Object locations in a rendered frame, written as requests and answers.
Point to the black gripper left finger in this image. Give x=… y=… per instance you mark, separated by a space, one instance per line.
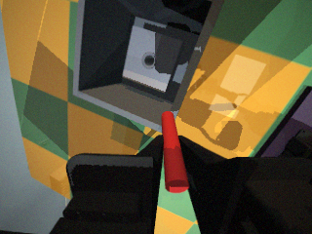
x=140 y=173

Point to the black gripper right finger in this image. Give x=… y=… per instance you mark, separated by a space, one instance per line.
x=216 y=183

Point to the red peg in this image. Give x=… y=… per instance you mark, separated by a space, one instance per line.
x=176 y=179

